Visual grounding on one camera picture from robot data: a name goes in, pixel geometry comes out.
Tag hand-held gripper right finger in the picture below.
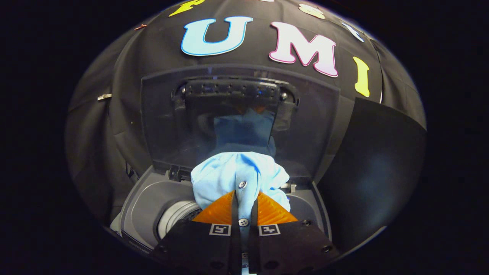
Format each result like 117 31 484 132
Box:
248 191 340 275

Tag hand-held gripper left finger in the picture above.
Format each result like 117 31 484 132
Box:
153 191 242 275

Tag light blue shirt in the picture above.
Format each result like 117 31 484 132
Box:
190 152 291 275

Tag beige cabinet with dark top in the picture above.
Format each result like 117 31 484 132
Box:
313 97 427 253

